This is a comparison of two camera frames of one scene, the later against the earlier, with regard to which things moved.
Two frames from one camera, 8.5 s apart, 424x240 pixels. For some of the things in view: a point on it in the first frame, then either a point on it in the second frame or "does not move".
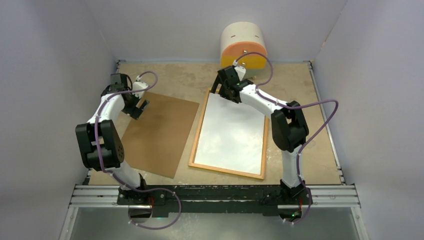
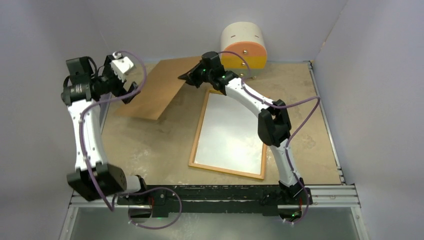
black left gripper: [134, 111] -> [108, 70]
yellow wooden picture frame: [227, 170] does not move
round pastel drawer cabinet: [239, 38] does not move
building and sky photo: [232, 136] does not move
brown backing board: [153, 143] -> [163, 84]
